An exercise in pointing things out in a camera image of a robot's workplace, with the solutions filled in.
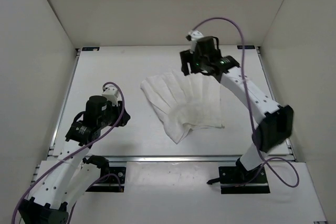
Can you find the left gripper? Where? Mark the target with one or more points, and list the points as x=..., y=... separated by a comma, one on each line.
x=125, y=118

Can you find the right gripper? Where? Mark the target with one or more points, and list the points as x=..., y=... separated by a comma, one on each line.
x=187, y=59

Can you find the white pleated skirt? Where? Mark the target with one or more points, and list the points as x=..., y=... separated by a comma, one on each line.
x=184, y=103

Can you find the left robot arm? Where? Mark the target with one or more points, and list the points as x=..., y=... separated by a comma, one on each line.
x=62, y=185

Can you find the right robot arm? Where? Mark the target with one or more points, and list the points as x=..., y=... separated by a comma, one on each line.
x=274, y=122

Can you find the right blue corner label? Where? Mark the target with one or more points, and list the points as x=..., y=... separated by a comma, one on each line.
x=246, y=47

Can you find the blue corner label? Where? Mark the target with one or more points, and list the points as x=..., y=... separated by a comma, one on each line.
x=90, y=49
x=246, y=47

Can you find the left blue corner label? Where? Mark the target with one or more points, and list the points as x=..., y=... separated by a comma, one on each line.
x=90, y=49

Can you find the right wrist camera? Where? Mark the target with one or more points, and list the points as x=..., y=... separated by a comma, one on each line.
x=193, y=36

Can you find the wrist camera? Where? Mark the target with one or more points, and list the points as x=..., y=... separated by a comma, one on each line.
x=193, y=36
x=111, y=93

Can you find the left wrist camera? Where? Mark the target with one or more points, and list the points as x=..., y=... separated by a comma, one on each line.
x=111, y=93

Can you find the aluminium front table rail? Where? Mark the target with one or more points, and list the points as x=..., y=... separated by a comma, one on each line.
x=171, y=159

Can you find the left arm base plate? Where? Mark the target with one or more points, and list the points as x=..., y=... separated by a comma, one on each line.
x=111, y=180

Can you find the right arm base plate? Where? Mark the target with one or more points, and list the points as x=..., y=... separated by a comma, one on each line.
x=233, y=181

